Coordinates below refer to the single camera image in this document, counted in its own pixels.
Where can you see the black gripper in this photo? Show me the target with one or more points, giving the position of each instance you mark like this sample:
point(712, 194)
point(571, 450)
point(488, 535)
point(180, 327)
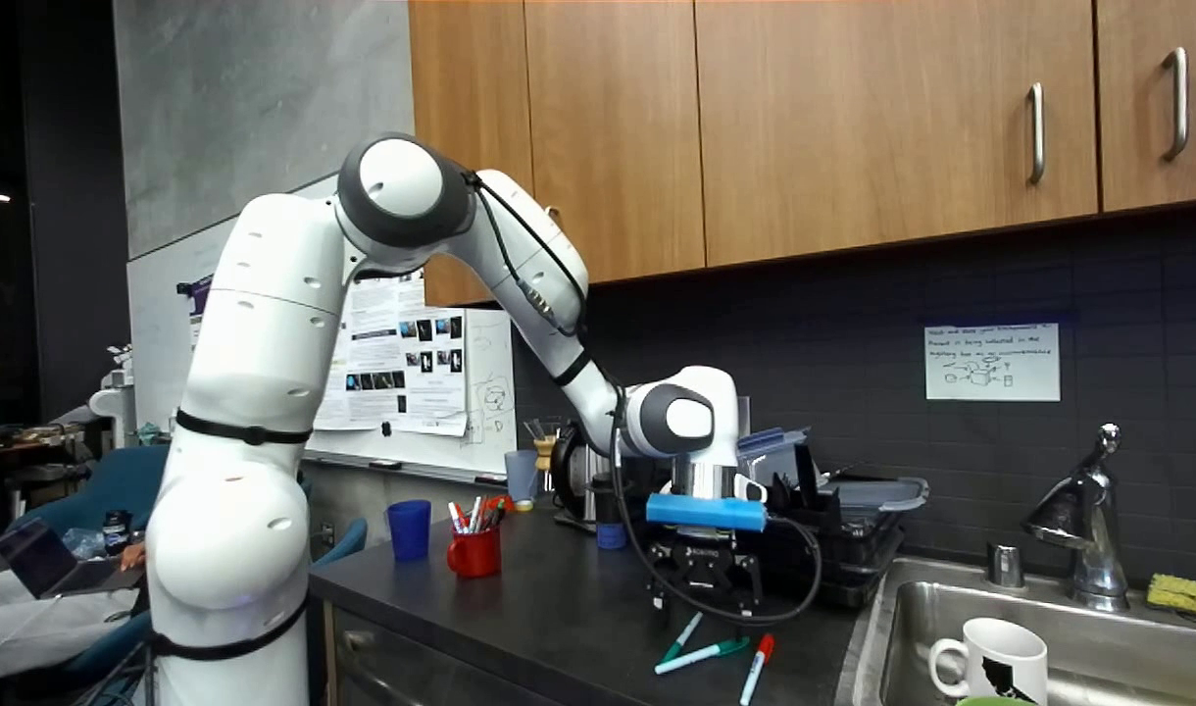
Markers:
point(705, 554)

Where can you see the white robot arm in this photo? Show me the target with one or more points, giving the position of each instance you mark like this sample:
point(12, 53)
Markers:
point(229, 522)

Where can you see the small dark blue cup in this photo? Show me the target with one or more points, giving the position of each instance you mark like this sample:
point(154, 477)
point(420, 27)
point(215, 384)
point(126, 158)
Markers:
point(611, 541)

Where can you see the light blue translucent cup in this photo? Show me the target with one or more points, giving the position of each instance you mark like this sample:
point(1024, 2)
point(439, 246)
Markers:
point(525, 482)

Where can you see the blue plastic cup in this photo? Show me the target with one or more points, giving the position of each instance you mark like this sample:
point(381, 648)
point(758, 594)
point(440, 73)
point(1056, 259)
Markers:
point(411, 535)

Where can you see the red capped white marker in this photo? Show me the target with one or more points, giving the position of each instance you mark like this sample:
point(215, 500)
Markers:
point(758, 669)

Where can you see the blue lidded clear container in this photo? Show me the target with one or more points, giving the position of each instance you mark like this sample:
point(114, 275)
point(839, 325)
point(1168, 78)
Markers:
point(777, 458)

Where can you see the steel electric kettle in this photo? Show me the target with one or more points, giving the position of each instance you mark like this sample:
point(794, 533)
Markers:
point(585, 461)

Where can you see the grey plastic tray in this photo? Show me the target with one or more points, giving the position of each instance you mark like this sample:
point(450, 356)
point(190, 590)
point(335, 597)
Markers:
point(883, 496)

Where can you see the glass carafe wooden collar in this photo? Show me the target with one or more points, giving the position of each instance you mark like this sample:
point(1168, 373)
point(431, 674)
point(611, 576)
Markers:
point(547, 445)

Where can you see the red enamel mug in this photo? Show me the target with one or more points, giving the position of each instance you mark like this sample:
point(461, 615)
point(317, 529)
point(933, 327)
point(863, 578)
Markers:
point(478, 554)

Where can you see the white marker blue label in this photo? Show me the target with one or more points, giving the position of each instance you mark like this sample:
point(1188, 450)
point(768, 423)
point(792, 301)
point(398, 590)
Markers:
point(478, 513)

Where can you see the red tipped white whiteboard marker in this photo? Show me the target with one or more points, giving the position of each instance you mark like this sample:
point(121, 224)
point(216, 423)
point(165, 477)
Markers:
point(461, 520)

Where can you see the small metal sink knob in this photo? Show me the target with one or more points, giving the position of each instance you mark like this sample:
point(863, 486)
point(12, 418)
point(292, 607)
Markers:
point(1006, 567)

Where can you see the white whiteboard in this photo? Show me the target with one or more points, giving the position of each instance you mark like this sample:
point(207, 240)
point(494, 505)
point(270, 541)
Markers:
point(484, 393)

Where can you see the white black ceramic mug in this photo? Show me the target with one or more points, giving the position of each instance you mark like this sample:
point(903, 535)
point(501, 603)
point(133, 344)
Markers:
point(1014, 652)

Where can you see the grey counter cabinet front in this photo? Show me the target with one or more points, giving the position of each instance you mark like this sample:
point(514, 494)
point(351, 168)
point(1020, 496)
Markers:
point(401, 669)

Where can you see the chrome sink faucet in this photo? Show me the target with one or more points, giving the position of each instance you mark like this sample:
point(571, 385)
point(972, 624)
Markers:
point(1082, 514)

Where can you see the stainless steel sink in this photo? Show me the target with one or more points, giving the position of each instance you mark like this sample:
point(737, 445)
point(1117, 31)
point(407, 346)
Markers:
point(1148, 652)

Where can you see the yellow sponge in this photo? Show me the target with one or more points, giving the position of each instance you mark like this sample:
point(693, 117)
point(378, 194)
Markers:
point(1191, 597)

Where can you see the wide brown wooden cabinet door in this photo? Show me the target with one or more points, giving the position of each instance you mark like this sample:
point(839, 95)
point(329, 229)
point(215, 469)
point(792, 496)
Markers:
point(883, 118)

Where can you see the purple header poster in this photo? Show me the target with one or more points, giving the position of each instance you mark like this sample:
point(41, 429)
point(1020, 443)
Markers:
point(194, 295)

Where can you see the blue chair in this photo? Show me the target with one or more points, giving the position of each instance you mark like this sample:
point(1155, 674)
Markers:
point(113, 477)

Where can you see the seated dark haired person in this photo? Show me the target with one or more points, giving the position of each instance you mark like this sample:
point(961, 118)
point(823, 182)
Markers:
point(49, 623)

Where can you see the dark laptop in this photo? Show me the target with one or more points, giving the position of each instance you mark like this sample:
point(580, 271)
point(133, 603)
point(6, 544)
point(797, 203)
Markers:
point(35, 554)

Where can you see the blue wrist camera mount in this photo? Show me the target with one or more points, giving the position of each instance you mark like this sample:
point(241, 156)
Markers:
point(708, 513)

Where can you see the white wall sign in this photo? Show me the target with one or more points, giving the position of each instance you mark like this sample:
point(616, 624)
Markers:
point(995, 364)

